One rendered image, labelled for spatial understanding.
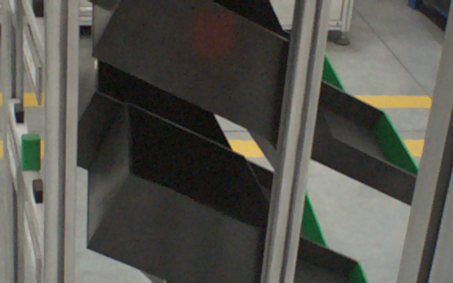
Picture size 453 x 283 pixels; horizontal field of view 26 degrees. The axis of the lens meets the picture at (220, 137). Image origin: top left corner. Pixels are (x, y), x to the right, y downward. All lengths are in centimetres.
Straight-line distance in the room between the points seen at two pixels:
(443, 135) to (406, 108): 412
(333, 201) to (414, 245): 325
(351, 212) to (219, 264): 271
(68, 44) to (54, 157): 8
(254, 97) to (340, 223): 271
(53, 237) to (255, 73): 18
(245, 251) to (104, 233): 11
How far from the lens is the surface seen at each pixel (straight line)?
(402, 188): 78
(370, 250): 330
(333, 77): 96
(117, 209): 76
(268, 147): 76
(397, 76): 471
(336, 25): 497
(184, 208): 76
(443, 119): 27
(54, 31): 63
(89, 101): 88
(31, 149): 86
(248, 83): 72
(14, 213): 107
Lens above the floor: 173
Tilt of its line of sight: 26 degrees down
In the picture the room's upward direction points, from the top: 5 degrees clockwise
